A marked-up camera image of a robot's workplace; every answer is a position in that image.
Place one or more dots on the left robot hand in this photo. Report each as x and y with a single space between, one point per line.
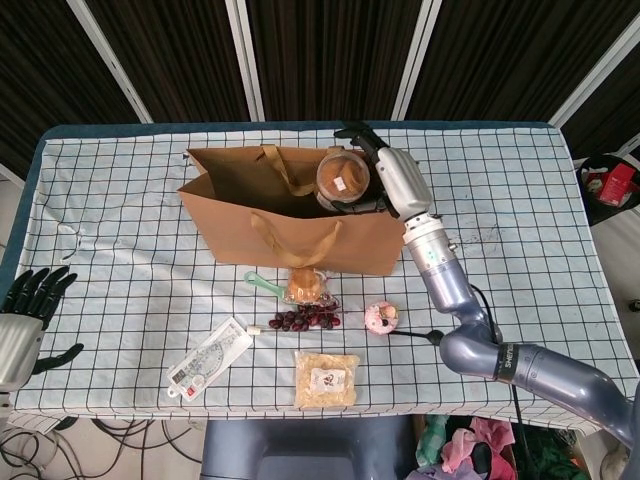
20 340

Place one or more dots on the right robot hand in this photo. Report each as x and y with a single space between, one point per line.
405 180

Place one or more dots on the clear round cookie jar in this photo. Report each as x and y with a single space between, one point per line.
342 175

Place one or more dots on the pink strawberry cake toy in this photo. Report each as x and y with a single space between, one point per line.
382 317

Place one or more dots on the bread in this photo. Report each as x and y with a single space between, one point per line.
302 287

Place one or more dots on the red grape bunch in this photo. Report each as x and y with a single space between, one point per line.
300 320

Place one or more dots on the green brush white bristles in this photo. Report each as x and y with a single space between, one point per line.
260 283

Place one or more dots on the clear bag yellow flakes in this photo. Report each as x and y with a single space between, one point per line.
325 395

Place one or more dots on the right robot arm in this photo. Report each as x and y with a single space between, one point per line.
450 280

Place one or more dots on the brown paper bag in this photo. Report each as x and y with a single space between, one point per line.
300 240

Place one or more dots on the white black checkered tablecloth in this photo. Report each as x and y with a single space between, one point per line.
500 300

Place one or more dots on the black plastic spoon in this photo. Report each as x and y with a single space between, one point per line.
432 338

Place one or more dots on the ruler set clear package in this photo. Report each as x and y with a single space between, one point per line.
210 360

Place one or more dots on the black trash bin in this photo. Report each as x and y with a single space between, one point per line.
595 210

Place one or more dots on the red box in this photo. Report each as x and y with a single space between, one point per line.
617 182

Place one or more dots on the mint green cloth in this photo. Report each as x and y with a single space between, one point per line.
432 435

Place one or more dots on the pink cloth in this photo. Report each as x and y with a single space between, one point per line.
495 432

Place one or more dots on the grey blue robot torso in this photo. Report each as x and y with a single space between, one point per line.
300 450

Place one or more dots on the purple cloth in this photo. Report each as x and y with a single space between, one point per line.
425 474

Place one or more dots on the dark green cloth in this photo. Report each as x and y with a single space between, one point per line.
550 450

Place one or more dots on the white partition post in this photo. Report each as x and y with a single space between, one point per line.
595 67
245 60
115 60
415 60

